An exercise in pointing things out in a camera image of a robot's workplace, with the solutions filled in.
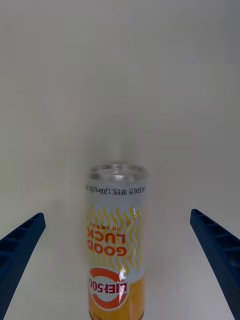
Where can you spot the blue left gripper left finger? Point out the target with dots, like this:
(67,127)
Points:
(17,255)

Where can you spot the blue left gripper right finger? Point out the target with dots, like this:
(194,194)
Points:
(220,250)

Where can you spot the orange and white drink can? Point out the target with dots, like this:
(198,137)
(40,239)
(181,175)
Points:
(116,237)

